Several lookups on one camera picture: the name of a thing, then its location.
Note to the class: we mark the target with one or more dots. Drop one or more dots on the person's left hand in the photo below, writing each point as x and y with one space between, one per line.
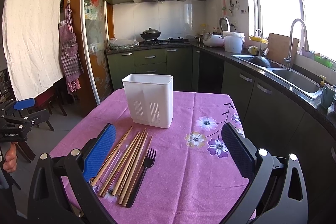
10 164

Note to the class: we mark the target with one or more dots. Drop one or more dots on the glass sliding door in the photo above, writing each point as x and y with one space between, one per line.
94 31

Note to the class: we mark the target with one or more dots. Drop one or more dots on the plastic bag on counter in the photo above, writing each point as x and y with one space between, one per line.
122 44

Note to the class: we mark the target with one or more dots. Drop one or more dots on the pink checkered apron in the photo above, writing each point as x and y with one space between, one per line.
69 51

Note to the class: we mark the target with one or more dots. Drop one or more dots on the white rice cooker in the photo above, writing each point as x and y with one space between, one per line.
211 40

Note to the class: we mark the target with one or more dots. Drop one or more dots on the black wok with lid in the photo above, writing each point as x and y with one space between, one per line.
151 34

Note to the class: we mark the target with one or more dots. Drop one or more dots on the white plastic bucket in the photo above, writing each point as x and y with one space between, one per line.
233 41

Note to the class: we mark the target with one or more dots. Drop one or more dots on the wooden cutting board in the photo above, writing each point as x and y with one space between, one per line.
278 46

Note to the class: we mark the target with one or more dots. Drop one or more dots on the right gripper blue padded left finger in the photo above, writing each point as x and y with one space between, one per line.
82 165

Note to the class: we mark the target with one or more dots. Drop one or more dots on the small steel faucet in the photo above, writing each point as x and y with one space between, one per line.
259 33

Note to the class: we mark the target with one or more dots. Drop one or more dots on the green lower cabinets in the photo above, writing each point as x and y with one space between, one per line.
273 113

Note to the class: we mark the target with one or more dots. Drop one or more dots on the white plastic utensil holder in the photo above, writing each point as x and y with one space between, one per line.
150 99

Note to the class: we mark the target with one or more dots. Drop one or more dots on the white hanging cloth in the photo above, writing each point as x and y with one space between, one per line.
30 33

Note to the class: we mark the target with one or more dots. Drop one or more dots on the pink floral tablecloth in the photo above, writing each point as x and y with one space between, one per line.
194 178

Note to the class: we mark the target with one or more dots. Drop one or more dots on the wooden chopstick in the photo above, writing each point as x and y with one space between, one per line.
134 163
110 158
119 165
119 173
128 193
123 176

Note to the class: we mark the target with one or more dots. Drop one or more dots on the stainless steel double sink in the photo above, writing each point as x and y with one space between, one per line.
296 80

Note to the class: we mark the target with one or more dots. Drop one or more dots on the black plastic fork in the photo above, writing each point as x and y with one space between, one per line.
147 163

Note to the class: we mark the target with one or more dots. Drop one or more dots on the black gas stove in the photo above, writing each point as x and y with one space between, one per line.
157 42

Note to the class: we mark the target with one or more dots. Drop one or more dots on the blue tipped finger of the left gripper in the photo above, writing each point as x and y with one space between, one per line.
24 104

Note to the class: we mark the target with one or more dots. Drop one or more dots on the green tray on windowsill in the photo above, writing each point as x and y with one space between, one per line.
323 60

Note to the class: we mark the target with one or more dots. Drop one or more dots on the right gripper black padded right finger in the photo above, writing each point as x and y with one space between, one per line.
256 166

